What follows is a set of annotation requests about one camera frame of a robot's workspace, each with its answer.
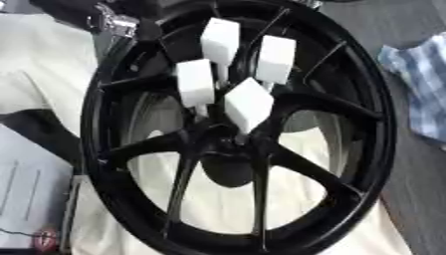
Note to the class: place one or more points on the blue white checked cloth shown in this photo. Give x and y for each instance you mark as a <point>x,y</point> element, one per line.
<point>423,83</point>

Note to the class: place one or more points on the black spoked wheel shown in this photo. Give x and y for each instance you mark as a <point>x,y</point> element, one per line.
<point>342,109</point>

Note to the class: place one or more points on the grey flat panel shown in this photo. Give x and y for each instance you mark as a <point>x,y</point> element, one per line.
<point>29,186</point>

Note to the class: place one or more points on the white pin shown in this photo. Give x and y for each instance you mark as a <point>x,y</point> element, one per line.
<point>274,59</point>
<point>220,40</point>
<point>248,103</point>
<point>194,83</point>

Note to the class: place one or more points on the black silver robot left arm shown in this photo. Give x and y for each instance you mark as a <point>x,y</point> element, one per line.
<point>87,15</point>

